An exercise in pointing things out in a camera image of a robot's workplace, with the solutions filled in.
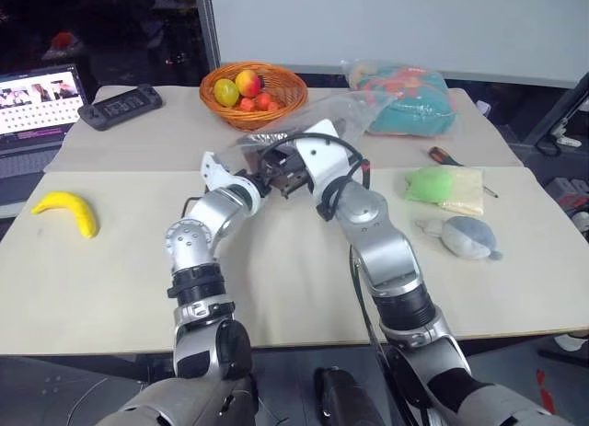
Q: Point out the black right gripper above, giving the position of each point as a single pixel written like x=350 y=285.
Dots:
x=283 y=161

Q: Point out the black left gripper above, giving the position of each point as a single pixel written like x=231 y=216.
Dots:
x=267 y=181

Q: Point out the clear plastic bag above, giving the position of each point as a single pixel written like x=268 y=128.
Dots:
x=354 y=113

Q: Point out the green plush toy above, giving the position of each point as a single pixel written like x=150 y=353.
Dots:
x=428 y=184

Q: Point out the yellow toy banana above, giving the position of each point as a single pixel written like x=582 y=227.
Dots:
x=83 y=212

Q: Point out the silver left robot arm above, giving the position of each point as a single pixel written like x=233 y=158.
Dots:
x=207 y=210

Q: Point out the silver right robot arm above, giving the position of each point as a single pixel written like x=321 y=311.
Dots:
x=382 y=242

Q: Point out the orange toy fruit piece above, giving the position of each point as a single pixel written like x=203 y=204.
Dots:
x=273 y=107
x=262 y=100
x=247 y=105

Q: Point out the orange wicker basket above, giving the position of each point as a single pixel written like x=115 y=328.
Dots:
x=287 y=88

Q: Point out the red yellow toy peach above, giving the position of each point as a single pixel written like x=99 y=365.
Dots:
x=248 y=83

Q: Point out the yellow round toy fruit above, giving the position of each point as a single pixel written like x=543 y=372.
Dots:
x=226 y=92

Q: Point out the teal plush in plastic bag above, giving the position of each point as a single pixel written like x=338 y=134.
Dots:
x=414 y=113

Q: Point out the black handheld game controller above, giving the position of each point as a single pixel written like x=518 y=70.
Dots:
x=119 y=106

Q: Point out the large white board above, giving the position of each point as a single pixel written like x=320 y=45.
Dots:
x=391 y=26

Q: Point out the cream yellow folded cloth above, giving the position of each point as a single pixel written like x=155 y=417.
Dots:
x=467 y=191

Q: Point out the grey blue whale plush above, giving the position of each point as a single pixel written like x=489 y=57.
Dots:
x=469 y=237

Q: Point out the small white object behind table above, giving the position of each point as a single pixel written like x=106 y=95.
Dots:
x=483 y=108

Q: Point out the dark rounded shape under table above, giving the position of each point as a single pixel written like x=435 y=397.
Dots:
x=338 y=396

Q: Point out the open laptop with lit screen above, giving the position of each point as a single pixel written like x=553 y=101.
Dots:
x=37 y=106

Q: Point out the dark slanted stand leg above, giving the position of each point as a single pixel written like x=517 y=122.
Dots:
x=557 y=106

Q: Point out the white power strip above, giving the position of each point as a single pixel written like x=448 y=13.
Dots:
x=568 y=140

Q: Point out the grey box with red label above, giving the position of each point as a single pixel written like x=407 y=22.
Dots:
x=568 y=193

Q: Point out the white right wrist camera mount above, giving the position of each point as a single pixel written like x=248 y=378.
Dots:
x=324 y=161

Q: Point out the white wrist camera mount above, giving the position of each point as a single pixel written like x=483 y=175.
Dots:
x=218 y=170
x=324 y=161

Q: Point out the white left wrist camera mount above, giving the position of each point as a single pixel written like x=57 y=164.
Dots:
x=218 y=170

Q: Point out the grey metal post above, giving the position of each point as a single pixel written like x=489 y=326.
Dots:
x=209 y=26

